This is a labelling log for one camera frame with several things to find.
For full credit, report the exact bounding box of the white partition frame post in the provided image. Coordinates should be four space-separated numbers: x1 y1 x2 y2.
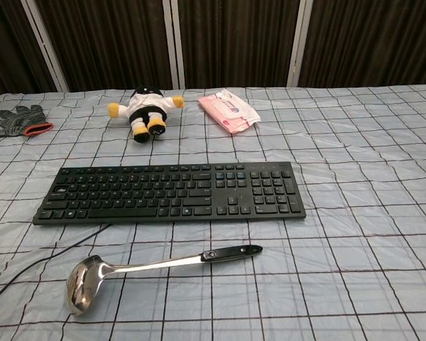
285 0 314 88
162 0 186 90
19 0 70 93

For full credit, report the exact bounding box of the steel ladle black handle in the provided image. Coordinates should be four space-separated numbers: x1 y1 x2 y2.
66 244 263 316

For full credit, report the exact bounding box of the pink wet wipes pack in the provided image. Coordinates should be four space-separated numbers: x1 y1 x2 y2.
197 89 261 135

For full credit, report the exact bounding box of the black keyboard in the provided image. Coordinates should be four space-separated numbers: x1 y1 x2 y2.
33 161 307 226

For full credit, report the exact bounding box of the blue checked tablecloth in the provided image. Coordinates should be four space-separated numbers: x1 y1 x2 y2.
0 84 426 341

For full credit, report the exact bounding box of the grey knit work glove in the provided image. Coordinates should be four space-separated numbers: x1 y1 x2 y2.
0 104 54 140

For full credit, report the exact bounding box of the plush doll white shirt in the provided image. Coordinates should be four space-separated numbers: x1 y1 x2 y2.
107 85 185 144

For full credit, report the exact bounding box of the black keyboard cable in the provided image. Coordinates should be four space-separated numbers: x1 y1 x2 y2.
0 223 115 308

